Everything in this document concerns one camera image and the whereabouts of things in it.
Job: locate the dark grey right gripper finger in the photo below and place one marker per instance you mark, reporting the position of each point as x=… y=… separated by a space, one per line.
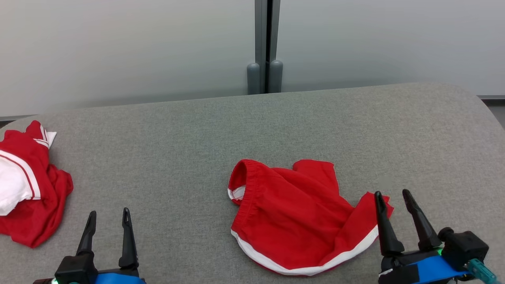
x=426 y=232
x=388 y=236

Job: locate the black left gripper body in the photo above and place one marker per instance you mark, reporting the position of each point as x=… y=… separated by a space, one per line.
x=77 y=270

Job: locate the red and white jersey shirt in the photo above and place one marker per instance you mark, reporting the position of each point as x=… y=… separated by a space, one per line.
x=35 y=205

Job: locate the grey metal door post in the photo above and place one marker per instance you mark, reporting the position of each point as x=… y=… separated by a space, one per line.
x=260 y=31

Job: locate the red shorts with white trim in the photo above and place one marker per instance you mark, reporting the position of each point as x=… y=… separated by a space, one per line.
x=296 y=217

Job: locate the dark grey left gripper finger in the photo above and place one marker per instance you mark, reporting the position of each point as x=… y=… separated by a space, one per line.
x=128 y=248
x=87 y=240

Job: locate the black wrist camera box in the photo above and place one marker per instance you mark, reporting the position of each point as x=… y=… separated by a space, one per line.
x=465 y=246

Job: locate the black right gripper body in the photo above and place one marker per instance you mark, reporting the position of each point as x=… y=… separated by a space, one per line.
x=398 y=268

